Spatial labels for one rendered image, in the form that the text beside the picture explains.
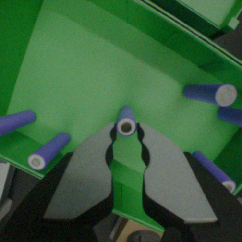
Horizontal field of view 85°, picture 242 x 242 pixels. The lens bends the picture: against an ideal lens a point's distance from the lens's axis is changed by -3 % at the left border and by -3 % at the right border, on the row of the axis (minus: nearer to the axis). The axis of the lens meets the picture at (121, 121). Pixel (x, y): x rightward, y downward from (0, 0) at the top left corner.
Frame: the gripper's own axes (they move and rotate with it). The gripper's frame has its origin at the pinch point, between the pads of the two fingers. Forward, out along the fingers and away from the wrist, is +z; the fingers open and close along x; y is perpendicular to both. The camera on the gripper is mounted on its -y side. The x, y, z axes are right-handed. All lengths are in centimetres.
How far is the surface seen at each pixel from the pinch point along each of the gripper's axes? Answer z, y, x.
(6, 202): 33, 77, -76
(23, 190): 38, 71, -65
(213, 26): 28.7, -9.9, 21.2
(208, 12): 34.7, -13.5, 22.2
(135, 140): 4.8, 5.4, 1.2
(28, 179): 40, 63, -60
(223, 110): 5.0, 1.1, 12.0
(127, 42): 8.0, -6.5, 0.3
